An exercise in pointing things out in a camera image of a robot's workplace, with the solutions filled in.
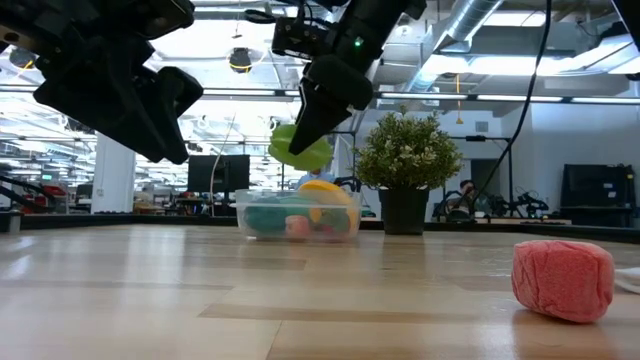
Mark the black station frame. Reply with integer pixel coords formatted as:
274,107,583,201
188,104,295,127
449,134,514,216

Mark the pink foam block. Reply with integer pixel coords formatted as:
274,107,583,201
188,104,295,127
510,239,616,325

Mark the black cabinet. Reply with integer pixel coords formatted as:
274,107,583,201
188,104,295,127
562,163,637,227

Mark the person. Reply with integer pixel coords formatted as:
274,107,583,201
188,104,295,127
444,178,484,221
295,168,337,190

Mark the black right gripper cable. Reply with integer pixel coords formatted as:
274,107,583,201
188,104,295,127
472,0,554,211

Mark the yellow toy banana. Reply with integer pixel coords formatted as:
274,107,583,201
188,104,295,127
298,179,359,234

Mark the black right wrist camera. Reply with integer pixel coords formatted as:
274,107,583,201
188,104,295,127
272,16,347,60

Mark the white pillar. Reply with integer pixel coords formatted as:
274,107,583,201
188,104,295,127
91,132,137,215

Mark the dark green toy bell pepper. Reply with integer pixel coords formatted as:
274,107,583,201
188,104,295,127
243,195,287,236

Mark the potted green artificial plant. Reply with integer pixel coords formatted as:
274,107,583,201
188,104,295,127
354,107,464,236

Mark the silver spiral ventilation duct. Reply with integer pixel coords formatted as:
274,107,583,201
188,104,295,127
433,0,504,56

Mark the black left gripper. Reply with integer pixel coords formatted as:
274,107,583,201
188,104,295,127
0,0,204,166

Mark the black ceiling cable reel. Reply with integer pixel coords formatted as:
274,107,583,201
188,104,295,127
228,47,254,75

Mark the small pink round toy fruit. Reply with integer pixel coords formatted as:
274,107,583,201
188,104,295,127
284,214,312,240

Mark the clear plastic tupperware container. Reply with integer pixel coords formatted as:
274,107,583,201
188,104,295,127
234,188,364,243

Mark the black flat monitor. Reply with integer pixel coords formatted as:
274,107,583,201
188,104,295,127
187,154,251,195

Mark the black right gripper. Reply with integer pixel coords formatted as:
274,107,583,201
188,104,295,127
288,0,427,156

